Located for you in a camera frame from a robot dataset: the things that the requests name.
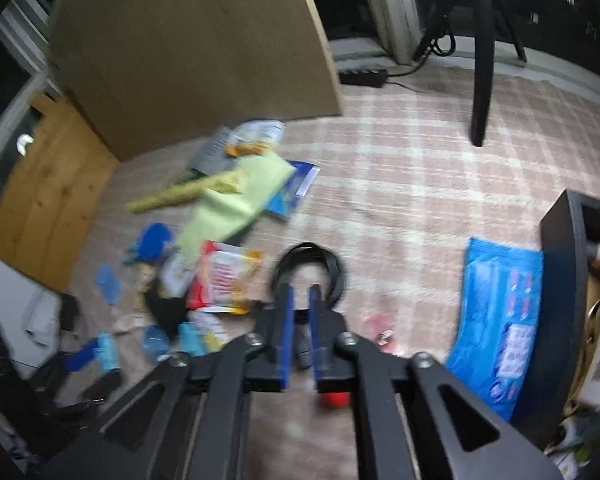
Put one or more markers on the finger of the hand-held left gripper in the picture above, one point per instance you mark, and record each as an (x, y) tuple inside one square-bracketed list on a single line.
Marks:
[(97, 387), (80, 357)]

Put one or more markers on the black power strip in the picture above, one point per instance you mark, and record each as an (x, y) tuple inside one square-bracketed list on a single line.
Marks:
[(362, 76)]

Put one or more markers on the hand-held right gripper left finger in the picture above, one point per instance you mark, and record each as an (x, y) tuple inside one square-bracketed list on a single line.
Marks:
[(287, 320)]

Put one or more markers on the black container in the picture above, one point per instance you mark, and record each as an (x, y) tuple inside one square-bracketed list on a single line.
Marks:
[(565, 285)]

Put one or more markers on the white window frame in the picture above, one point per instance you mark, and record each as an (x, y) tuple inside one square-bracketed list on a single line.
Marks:
[(390, 5)]

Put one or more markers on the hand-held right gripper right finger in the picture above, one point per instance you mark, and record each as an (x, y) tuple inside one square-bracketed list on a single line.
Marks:
[(316, 330)]

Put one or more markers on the small red cap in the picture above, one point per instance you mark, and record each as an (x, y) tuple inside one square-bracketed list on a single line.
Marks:
[(336, 400)]

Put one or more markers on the black tripod light stand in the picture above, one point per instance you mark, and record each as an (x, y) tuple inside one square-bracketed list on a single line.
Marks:
[(482, 60)]

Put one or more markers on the small pink item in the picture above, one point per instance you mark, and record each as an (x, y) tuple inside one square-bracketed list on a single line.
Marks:
[(380, 321)]

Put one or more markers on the small teal packet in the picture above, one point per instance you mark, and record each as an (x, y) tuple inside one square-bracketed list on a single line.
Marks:
[(190, 337)]

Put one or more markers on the small blue piece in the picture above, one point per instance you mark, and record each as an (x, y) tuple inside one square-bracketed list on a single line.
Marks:
[(109, 282)]

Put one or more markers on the teal plastic clip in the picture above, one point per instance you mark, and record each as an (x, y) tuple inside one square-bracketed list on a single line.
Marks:
[(109, 352)]

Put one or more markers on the blue plastic item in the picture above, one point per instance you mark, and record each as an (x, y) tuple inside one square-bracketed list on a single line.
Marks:
[(155, 240)]

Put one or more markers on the blue booklet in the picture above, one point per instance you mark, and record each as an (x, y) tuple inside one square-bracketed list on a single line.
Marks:
[(295, 185)]

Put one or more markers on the pine wood panel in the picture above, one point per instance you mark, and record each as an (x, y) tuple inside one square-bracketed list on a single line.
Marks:
[(50, 195)]

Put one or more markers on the yellow-green cloth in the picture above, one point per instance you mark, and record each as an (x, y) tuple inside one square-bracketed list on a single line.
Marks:
[(240, 195)]

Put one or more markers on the long yellow packet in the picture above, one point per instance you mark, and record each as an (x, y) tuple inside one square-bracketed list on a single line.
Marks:
[(175, 194)]

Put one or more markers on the white paper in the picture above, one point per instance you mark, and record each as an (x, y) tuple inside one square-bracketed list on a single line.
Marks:
[(40, 317)]

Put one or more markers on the white orange snack packet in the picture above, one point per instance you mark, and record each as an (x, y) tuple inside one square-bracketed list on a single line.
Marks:
[(255, 137)]

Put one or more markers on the blue wipes packet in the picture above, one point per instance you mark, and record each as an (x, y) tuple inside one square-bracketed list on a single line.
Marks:
[(495, 310)]

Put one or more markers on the black cloth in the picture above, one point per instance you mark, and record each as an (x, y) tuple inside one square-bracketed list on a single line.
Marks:
[(167, 310)]

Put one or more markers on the small white packet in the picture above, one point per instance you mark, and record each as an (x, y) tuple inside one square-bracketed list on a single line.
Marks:
[(177, 275)]

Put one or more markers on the white yellow tube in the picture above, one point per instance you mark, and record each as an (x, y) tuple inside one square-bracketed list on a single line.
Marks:
[(210, 330)]

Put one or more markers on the red yellow snack packet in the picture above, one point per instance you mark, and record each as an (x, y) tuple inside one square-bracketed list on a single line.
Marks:
[(225, 275)]

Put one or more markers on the grey pouch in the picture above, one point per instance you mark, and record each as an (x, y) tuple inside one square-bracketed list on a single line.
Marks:
[(207, 152)]

